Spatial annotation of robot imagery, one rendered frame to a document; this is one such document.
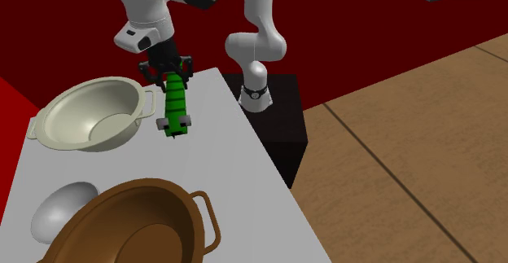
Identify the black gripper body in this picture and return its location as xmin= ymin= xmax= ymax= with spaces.
xmin=147 ymin=37 xmax=182 ymax=74

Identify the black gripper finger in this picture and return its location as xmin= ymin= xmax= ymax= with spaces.
xmin=178 ymin=55 xmax=195 ymax=90
xmin=138 ymin=60 xmax=167 ymax=94

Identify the cream two-handled pot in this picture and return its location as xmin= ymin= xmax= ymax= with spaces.
xmin=25 ymin=76 xmax=157 ymax=153

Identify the grey egg-shaped object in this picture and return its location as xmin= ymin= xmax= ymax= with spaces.
xmin=30 ymin=181 xmax=100 ymax=245

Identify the brown two-handled pot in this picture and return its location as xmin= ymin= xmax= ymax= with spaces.
xmin=36 ymin=178 xmax=222 ymax=263

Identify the black robot stand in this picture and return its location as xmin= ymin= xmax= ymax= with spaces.
xmin=220 ymin=73 xmax=309 ymax=190

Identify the green caterpillar toy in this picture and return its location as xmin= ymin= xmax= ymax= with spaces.
xmin=155 ymin=60 xmax=192 ymax=139

